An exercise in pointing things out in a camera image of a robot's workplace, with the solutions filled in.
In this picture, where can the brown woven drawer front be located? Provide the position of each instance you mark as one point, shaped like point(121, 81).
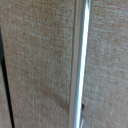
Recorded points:
point(36, 60)

